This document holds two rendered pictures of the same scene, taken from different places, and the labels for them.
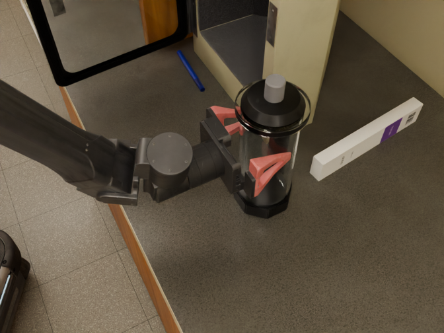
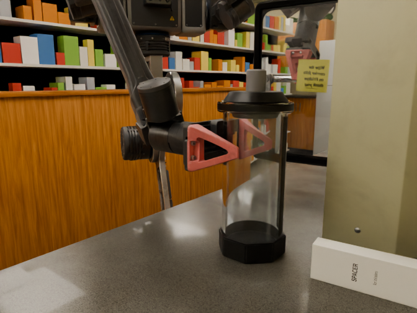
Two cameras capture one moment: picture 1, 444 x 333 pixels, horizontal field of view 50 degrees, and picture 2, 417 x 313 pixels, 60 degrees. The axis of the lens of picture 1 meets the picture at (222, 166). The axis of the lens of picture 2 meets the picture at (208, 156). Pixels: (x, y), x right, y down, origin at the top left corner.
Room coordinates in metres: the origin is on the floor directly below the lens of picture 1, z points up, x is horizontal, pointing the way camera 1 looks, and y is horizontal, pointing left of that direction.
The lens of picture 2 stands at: (0.23, -0.52, 1.19)
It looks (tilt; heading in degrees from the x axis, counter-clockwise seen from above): 12 degrees down; 68
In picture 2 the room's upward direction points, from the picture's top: straight up
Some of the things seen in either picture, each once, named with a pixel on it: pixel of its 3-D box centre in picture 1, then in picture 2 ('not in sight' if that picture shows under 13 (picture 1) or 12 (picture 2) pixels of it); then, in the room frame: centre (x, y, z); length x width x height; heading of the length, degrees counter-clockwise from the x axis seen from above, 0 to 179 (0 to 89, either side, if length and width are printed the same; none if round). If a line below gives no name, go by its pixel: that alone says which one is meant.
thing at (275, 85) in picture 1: (273, 98); (255, 93); (0.49, -0.07, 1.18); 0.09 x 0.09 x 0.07
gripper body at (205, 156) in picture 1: (204, 162); (196, 140); (0.44, 0.03, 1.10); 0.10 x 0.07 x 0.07; 28
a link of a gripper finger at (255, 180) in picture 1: (258, 160); (217, 147); (0.44, -0.05, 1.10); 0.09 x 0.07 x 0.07; 118
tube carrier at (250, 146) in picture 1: (267, 152); (253, 174); (0.49, -0.07, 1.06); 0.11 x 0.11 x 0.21
